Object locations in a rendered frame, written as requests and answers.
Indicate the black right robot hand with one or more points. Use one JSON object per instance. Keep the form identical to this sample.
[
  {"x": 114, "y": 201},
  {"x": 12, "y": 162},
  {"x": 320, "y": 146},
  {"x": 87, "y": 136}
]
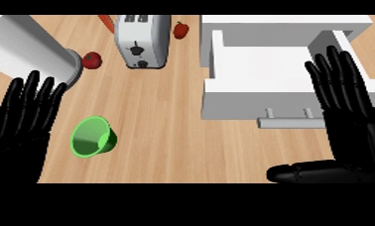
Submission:
[{"x": 348, "y": 127}]

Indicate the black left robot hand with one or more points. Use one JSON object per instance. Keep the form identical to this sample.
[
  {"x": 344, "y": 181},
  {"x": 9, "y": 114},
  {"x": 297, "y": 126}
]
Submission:
[{"x": 22, "y": 127}]

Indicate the green cup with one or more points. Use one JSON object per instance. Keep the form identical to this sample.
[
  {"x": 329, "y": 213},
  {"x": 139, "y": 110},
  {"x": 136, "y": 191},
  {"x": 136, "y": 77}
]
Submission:
[{"x": 93, "y": 136}]

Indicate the white open drawer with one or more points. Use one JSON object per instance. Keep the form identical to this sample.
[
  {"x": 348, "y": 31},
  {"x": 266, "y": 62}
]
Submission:
[{"x": 263, "y": 81}]

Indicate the white drawer cabinet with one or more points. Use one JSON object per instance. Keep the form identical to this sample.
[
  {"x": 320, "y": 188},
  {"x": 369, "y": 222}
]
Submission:
[{"x": 285, "y": 26}]

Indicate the large white cylinder container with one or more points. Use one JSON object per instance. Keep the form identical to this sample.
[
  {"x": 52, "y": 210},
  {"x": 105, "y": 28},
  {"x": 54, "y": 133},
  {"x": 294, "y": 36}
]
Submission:
[{"x": 31, "y": 50}]

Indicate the red tomato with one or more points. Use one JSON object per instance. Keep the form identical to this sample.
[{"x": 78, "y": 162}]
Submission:
[{"x": 91, "y": 60}]

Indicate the orange carrot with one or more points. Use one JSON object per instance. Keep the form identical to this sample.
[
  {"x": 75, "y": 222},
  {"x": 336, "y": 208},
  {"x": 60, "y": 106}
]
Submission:
[{"x": 106, "y": 22}]

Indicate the silver toaster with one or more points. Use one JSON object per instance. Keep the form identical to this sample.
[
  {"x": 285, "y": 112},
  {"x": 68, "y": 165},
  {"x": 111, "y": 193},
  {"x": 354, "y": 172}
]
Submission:
[{"x": 142, "y": 40}]

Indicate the red bell pepper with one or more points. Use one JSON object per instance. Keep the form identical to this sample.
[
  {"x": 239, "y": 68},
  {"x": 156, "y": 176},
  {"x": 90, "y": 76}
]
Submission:
[{"x": 180, "y": 30}]

